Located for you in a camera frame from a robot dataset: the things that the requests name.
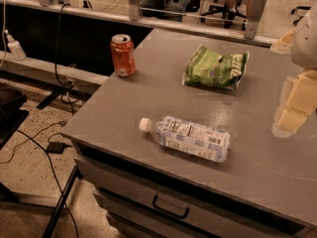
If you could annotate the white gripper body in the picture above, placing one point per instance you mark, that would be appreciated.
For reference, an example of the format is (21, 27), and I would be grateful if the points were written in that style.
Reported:
(305, 44)

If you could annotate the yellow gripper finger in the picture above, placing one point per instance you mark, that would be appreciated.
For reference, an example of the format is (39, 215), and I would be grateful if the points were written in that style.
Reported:
(283, 45)
(297, 101)

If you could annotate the black power adapter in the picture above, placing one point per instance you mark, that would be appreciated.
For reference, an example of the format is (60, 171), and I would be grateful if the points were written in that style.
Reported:
(55, 147)

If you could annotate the black drawer handle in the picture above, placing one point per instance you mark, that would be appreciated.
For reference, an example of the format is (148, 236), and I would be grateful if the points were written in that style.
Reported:
(169, 208)

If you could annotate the clear plastic water bottle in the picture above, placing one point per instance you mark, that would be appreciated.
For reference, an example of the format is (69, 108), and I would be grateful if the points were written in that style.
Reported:
(187, 137)

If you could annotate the grey cabinet drawer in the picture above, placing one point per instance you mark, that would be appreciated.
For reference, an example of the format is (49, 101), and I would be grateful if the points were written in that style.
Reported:
(128, 198)

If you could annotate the green chip bag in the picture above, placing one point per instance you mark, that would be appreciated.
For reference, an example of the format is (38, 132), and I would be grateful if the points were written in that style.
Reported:
(211, 69)

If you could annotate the black office chair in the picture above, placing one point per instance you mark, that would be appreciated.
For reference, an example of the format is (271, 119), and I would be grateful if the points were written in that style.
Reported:
(224, 12)

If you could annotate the metal railing post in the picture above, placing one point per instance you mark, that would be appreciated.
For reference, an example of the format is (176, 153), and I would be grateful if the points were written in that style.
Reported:
(134, 12)
(255, 16)

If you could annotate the small white squeeze bottle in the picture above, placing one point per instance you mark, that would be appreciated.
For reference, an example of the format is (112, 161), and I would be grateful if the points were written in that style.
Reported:
(15, 47)

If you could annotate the metal railing post right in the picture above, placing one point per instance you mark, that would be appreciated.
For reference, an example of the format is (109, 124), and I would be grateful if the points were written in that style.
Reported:
(255, 16)

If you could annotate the orange soda can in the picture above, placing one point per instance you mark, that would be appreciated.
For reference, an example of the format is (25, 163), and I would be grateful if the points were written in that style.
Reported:
(122, 50)

